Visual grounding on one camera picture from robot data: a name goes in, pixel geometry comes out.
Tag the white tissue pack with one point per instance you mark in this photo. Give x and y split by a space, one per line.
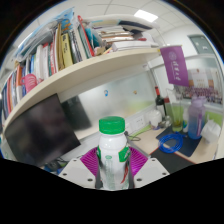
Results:
210 131

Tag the purple translucent water jug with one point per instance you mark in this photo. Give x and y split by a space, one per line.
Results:
196 120

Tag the shelf unit with books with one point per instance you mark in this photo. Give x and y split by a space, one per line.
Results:
83 71

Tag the group photo poster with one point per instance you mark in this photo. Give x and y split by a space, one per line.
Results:
203 90

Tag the purple hanging pennant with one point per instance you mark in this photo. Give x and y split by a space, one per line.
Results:
174 65

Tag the white round pot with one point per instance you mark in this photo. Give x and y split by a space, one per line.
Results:
154 118

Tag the black desk mat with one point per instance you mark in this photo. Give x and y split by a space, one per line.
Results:
170 163

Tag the black computer monitor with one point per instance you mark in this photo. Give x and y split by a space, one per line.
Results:
40 133

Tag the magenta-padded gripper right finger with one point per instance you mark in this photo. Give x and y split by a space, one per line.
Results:
146 168

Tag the dark blue mouse pad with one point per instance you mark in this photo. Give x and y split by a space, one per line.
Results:
190 148

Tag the ceiling lights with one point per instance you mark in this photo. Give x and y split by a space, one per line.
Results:
145 15

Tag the white wall sockets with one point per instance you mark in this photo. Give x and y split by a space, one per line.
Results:
136 123

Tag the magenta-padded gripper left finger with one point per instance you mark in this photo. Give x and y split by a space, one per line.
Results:
80 168

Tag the green glass vase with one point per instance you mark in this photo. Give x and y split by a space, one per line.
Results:
176 116

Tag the white drink bottle green cap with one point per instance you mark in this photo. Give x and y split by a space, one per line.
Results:
112 156

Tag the dark wine bottle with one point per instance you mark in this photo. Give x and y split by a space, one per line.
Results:
160 103

